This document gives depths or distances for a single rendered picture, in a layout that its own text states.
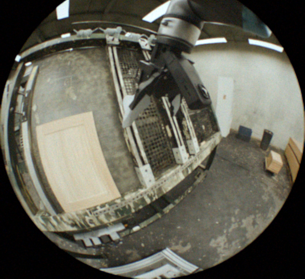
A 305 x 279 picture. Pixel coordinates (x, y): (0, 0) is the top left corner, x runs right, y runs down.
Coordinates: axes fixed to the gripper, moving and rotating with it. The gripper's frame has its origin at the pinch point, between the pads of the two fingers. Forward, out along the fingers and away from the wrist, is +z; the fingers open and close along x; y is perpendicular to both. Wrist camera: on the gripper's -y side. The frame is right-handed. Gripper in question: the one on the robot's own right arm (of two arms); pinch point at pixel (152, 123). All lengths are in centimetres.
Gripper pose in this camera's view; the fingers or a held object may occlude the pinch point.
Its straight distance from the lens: 26.6
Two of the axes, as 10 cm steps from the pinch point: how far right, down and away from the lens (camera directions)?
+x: -8.1, 2.1, -5.5
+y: -5.2, -6.9, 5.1
